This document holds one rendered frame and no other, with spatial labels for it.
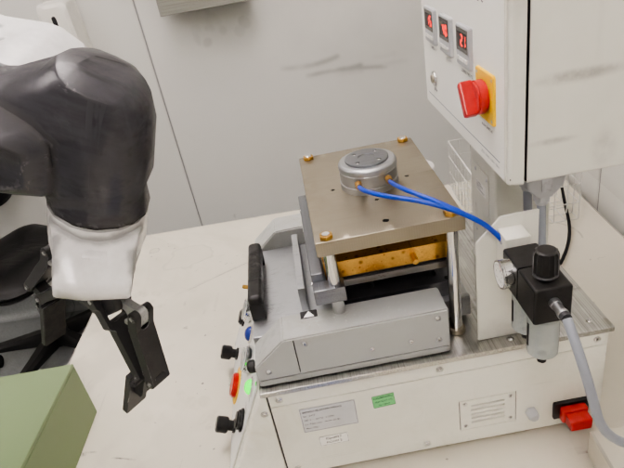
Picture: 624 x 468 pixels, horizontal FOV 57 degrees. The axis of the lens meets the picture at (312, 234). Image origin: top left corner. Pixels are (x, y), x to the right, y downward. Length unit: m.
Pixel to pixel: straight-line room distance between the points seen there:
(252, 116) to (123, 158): 1.88
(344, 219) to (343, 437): 0.31
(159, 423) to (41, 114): 0.67
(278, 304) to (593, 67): 0.49
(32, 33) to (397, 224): 0.42
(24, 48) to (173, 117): 1.83
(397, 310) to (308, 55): 1.66
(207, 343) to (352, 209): 0.53
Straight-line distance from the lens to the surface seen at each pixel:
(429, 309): 0.72
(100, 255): 0.52
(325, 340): 0.72
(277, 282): 0.87
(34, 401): 1.01
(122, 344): 0.64
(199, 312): 1.24
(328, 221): 0.71
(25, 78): 0.49
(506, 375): 0.82
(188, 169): 2.45
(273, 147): 2.38
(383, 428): 0.83
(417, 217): 0.69
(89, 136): 0.47
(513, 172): 0.65
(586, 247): 1.30
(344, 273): 0.73
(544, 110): 0.64
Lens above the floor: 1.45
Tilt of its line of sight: 30 degrees down
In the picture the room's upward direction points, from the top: 11 degrees counter-clockwise
